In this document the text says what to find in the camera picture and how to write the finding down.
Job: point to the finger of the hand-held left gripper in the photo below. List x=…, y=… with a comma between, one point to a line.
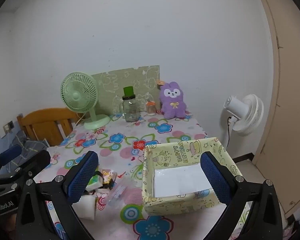
x=37, y=160
x=11, y=152

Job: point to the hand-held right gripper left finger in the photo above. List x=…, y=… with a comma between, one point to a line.
x=82, y=177

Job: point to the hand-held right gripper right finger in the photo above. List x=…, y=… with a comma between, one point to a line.
x=215, y=180

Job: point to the white soft pack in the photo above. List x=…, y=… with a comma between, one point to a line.
x=86, y=207

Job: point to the clear plastic pack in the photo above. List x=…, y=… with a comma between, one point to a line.
x=120, y=192

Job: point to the yellow printed storage box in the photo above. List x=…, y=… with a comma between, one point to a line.
x=165, y=155

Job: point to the grey plaid pillow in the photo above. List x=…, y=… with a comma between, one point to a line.
x=31, y=147

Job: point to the wooden chair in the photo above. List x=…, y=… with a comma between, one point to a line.
x=45, y=120

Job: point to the white standing fan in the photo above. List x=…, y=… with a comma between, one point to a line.
x=250, y=115

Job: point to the green desk fan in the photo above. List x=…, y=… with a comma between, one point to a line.
x=76, y=95

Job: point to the glass jar green lid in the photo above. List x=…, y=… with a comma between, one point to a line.
x=131, y=110

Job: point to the purple plush rabbit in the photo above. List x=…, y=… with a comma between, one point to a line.
x=172, y=107

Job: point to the pink printed cloth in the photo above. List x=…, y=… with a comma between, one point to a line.
x=291, y=228

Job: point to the small bottle orange cap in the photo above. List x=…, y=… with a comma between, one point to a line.
x=151, y=110

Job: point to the beige door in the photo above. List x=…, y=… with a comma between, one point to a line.
x=290, y=105

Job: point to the green patterned board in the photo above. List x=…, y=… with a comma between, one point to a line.
x=140, y=80

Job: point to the wall socket panel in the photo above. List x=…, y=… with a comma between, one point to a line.
x=8, y=127

